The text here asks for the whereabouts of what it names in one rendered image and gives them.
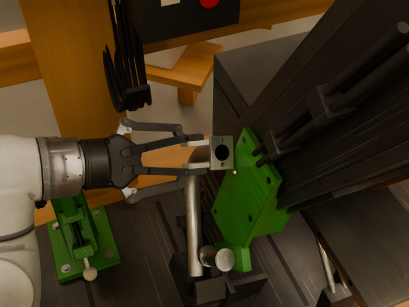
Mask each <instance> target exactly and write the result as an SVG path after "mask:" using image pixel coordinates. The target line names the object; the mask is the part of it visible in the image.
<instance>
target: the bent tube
mask: <svg viewBox="0 0 409 307"><path fill-rule="evenodd" d="M220 139H222V143H221V142H220ZM206 161H209V165H210V170H222V169H234V154H233V136H232V135H227V136H209V144H207V145H200V146H198V147H196V148H195V149H194V151H193V152H192V153H191V155H190V157H189V160H188V162H187V163H199V162H206ZM221 163H223V166H222V167H221V165H220V164H221ZM200 180H201V175H191V176H189V177H188V178H187V180H186V183H187V185H186V187H185V188H184V201H185V213H186V237H187V261H188V274H189V276H191V277H198V276H202V275H204V274H205V271H204V266H203V265H201V264H200V262H199V260H198V252H199V250H200V249H201V248H202V247H203V236H202V224H201V201H200Z"/></svg>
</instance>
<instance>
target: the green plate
mask: <svg viewBox="0 0 409 307"><path fill-rule="evenodd" d="M259 145H260V142H259V140H258V139H257V137H256V136H255V134H254V133H253V131H252V129H251V128H250V127H244V128H243V130H242V133H241V135H240V138H239V140H238V143H237V146H236V148H235V151H234V169H235V170H236V175H233V174H232V169H227V171H226V174H225V176H224V178H223V181H222V184H221V186H220V189H219V191H218V194H217V197H216V198H215V201H214V204H213V206H212V209H211V213H212V215H213V217H214V219H215V221H216V224H217V226H218V228H219V230H220V232H221V234H222V236H223V238H224V240H225V242H226V243H227V244H234V245H241V246H242V248H243V249H247V248H248V246H249V245H250V243H251V241H252V239H253V237H256V236H262V235H268V234H272V233H277V232H281V231H282V230H283V228H284V227H285V225H286V223H287V221H288V219H289V218H290V216H291V214H292V213H290V214H287V209H288V208H286V209H283V210H280V211H278V210H277V209H276V206H277V202H278V199H276V198H277V194H278V188H279V186H280V184H281V183H282V181H283V178H282V176H281V175H280V173H279V172H278V170H277V169H276V167H275V165H274V164H273V163H272V164H267V163H265V164H264V165H263V166H261V167H260V168H258V167H256V162H257V161H258V160H260V159H261V158H262V157H264V156H265V155H266V154H267V153H266V154H264V153H263V152H261V153H260V154H259V155H258V156H256V157H253V156H252V154H251V153H252V151H253V150H254V149H255V148H256V147H258V146H259Z"/></svg>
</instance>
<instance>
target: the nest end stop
mask: <svg viewBox="0 0 409 307"><path fill-rule="evenodd" d="M223 298H226V295H225V292H224V293H221V294H215V295H211V296H208V297H203V298H199V299H197V298H195V294H194V293H191V294H186V299H187V301H189V302H191V303H194V304H196V305H200V304H204V303H208V302H213V301H216V300H220V299H223Z"/></svg>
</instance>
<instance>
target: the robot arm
mask: <svg viewBox="0 0 409 307"><path fill-rule="evenodd" d="M117 123H118V127H117V130H116V133H115V134H112V135H110V136H109V137H106V138H91V139H81V140H80V141H79V142H77V139H76V138H75V137H74V136H72V137H66V138H62V137H59V138H58V137H57V136H47V137H43V136H39V137H37V138H28V137H22V136H16V135H5V134H0V307H39V306H40V300H41V268H40V254H39V248H38V241H37V237H36V234H35V226H34V213H35V202H37V201H41V200H50V199H59V198H65V197H75V196H78V195H79V194H80V193H81V191H82V188H83V189H84V190H91V189H101V188H115V189H120V191H121V192H122V194H123V195H124V201H125V202H127V203H130V204H134V203H135V202H137V201H138V200H140V199H142V198H143V197H147V196H152V195H155V194H161V193H164V192H168V191H173V190H176V189H181V188H185V187H186V185H187V183H186V180H187V178H188V177H189V176H191V175H204V174H206V168H209V167H210V165H209V161H208V162H199V163H184V164H182V168H159V167H147V166H142V162H141V156H142V153H143V152H148V151H150V150H155V149H160V148H163V147H167V146H172V145H176V144H180V145H181V147H189V146H200V145H207V144H209V139H206V140H204V134H202V133H196V134H188V135H187V134H185V133H184V132H183V130H182V128H183V127H182V125H181V124H167V123H152V122H136V121H134V120H131V119H129V118H121V119H119V120H118V121H117ZM132 130H135V131H153V132H172V133H173V135H174V136H171V137H168V138H163V139H159V140H155V141H151V142H147V143H142V144H135V143H134V142H132V141H130V140H129V139H128V138H126V137H124V136H123V134H124V133H131V131H132ZM139 175H171V176H177V179H176V180H172V181H169V182H164V183H159V184H156V185H151V186H146V187H143V188H138V189H136V188H128V187H127V186H128V185H129V184H130V183H131V182H132V181H133V180H134V179H136V178H137V177H138V176H139Z"/></svg>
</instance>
